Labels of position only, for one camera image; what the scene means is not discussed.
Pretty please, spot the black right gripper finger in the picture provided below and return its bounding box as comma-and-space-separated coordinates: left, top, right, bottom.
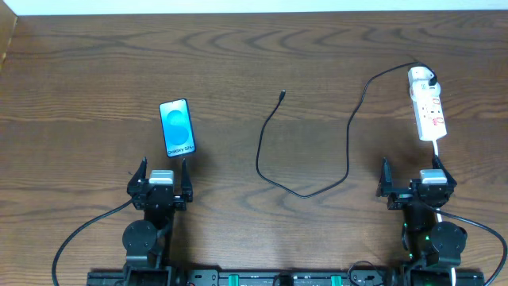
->
376, 158, 394, 196
432, 155, 456, 187

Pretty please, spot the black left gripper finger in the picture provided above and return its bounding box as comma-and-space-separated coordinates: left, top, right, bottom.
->
180, 159, 193, 195
128, 157, 148, 187

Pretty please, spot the blue Galaxy smartphone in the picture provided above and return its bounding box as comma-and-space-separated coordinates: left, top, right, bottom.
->
159, 99, 196, 158

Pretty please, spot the black USB charging cable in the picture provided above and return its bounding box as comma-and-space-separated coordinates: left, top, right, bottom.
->
255, 60, 439, 199

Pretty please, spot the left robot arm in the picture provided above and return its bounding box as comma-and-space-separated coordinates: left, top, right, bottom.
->
122, 159, 193, 285

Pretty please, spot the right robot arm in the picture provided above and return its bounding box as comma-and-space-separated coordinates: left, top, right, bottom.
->
376, 156, 468, 285

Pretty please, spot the white power strip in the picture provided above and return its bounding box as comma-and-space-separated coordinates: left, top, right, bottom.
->
410, 82, 447, 141

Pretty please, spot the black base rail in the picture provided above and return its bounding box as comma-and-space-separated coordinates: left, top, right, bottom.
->
86, 268, 486, 286

